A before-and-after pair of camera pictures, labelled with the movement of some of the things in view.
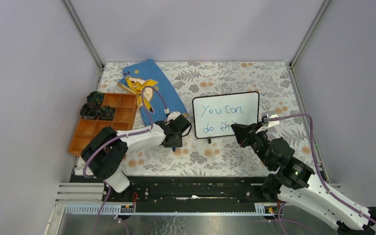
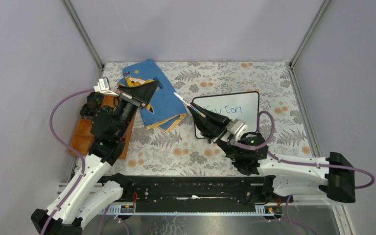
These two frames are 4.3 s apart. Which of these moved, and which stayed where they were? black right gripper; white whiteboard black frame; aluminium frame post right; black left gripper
Moved: black left gripper; black right gripper
Stayed: aluminium frame post right; white whiteboard black frame
